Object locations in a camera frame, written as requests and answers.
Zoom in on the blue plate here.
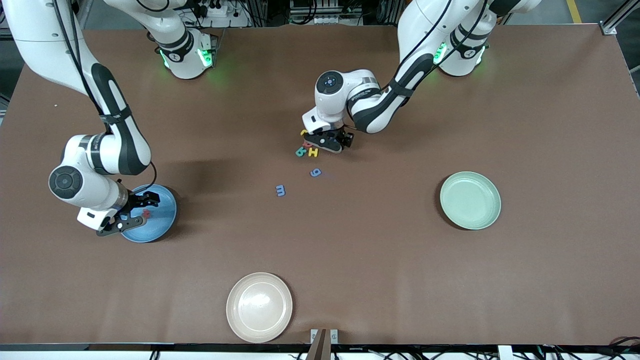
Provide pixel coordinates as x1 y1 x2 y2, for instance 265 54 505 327
120 184 178 244

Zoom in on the beige plate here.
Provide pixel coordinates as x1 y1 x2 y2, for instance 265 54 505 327
226 272 294 344

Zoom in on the black electronics box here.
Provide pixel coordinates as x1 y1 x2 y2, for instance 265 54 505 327
289 0 362 26

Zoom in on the aluminium table edge rail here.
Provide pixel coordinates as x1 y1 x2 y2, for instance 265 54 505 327
0 342 640 360

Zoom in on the camera stand bracket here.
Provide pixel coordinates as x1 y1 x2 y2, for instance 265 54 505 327
306 328 339 360

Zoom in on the aluminium frame profile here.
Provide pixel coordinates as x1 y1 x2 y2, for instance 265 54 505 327
600 0 640 37

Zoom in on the green plate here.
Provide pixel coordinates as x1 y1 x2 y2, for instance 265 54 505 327
440 171 502 231

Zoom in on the white power strip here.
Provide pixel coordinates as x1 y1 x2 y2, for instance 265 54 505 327
192 0 251 29

